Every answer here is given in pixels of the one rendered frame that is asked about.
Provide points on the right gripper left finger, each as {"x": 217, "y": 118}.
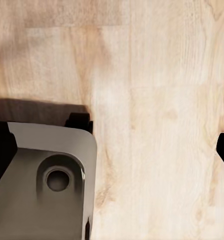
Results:
{"x": 8, "y": 149}

